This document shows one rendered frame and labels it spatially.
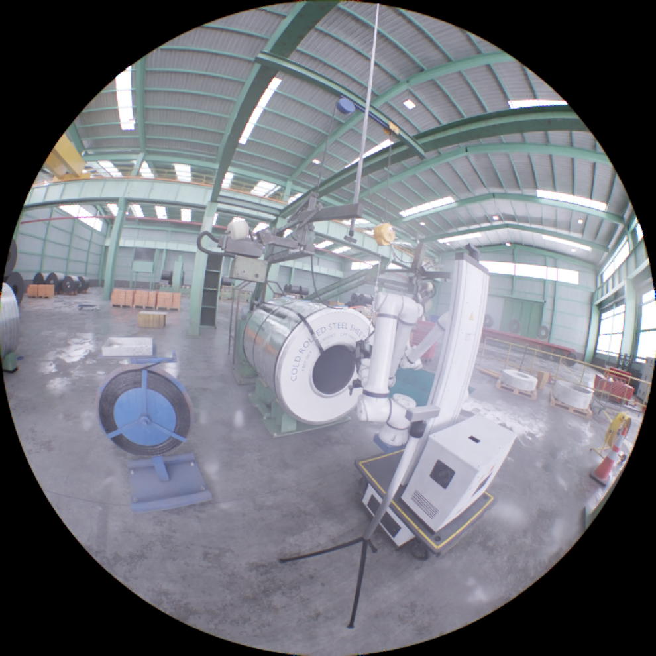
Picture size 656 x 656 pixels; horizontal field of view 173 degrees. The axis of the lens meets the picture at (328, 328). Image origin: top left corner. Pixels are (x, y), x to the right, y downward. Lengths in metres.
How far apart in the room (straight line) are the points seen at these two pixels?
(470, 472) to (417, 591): 0.85
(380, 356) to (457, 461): 0.68
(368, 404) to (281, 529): 1.02
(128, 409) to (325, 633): 1.55
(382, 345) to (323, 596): 1.48
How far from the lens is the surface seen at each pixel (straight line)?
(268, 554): 1.52
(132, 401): 1.40
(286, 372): 1.79
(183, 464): 2.02
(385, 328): 1.18
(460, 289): 1.18
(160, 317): 7.29
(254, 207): 6.78
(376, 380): 1.19
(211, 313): 7.97
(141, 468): 2.05
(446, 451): 1.13
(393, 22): 11.85
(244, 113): 3.36
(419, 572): 1.65
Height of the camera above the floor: 1.41
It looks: 7 degrees down
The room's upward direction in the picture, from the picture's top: 8 degrees clockwise
